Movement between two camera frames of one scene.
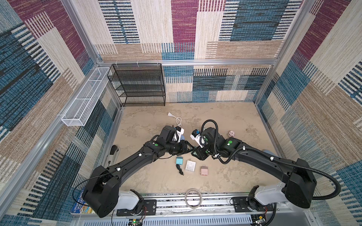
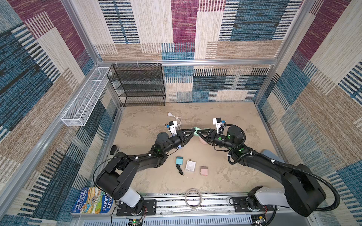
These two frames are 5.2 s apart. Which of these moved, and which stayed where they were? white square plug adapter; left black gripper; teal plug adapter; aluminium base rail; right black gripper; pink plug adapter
Moved: left black gripper; right black gripper
Stayed: teal plug adapter; aluminium base rail; pink plug adapter; white square plug adapter
